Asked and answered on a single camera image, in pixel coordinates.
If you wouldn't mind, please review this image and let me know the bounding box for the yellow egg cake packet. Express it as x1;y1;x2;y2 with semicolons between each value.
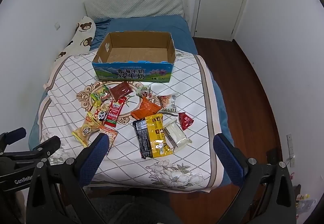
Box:
72;123;99;147

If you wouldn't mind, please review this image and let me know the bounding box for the panda snack packet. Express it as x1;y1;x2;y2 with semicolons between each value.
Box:
86;103;110;125

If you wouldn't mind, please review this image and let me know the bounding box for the white wafer packet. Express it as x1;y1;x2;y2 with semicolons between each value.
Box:
163;118;192;153

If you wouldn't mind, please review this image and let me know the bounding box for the red spicy strip packet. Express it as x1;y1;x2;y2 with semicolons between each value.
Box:
104;96;126;127

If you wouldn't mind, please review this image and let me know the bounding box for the green fruit candy packet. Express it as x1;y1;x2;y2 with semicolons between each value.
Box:
91;85;110;107

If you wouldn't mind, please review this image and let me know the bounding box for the black snack bar packet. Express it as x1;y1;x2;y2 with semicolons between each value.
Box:
132;118;153;159

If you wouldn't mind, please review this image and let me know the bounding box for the yellow snack bar packet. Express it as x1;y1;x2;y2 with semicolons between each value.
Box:
145;113;173;158

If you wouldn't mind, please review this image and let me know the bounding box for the dark red brown snack packet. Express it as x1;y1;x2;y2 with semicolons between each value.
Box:
109;81;133;102

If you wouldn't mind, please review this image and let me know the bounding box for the orange snack packet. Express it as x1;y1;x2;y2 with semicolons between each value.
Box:
131;97;161;120
99;126;118;150

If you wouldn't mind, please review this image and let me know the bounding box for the oat cookie packet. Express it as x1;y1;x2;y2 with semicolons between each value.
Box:
158;94;178;116

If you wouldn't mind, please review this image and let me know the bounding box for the red triangular snack packet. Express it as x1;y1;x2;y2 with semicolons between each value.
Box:
178;112;194;131

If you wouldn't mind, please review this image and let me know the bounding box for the white patterned bed mat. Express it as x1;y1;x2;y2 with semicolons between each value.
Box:
37;49;225;193

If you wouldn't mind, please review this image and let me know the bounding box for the pale green small snack packet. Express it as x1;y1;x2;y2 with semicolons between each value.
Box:
136;85;153;99

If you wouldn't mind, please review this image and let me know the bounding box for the blue cardboard milk box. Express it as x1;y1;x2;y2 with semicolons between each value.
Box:
92;31;176;82

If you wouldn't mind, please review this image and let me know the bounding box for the bear print bolster pillow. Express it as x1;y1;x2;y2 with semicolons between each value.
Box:
55;16;96;62

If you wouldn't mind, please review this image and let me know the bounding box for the blue bed sheet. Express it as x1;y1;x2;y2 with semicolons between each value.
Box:
28;14;234;186

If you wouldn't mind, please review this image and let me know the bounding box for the grey dotted pillow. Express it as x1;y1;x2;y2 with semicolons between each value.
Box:
84;0;190;22

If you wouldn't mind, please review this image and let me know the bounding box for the wall power socket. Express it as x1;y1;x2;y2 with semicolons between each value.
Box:
54;22;60;30

